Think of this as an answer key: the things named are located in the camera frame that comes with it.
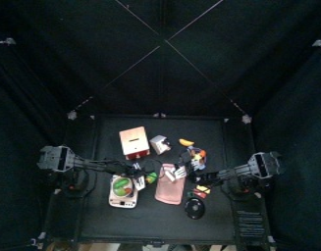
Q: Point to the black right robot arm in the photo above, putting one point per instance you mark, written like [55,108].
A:
[237,171]

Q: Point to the white kitchen scale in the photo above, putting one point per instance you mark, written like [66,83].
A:
[122,196]

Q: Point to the metal frame corner bracket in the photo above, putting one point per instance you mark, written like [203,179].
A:
[71,114]
[8,41]
[247,119]
[319,43]

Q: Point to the pink box with red base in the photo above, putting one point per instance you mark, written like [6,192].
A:
[134,142]

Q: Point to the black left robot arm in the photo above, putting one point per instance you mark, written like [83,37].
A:
[93,165]

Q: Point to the bowl of colourful toys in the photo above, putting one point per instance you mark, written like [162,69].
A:
[197,157]

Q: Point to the yellow toy banana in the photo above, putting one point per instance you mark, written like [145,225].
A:
[187,142]

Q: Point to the red and yellow toy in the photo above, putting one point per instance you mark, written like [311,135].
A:
[203,190]

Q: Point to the black round pan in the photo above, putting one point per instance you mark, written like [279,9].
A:
[195,208]

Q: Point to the green toy vegetable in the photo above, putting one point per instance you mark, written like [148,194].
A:
[121,184]

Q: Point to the green toy corn husk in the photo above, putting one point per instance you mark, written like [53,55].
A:
[152,178]

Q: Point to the white bowl with vegetables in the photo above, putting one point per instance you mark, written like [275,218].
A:
[122,188]

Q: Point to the small grey cube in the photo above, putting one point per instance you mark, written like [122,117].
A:
[161,144]

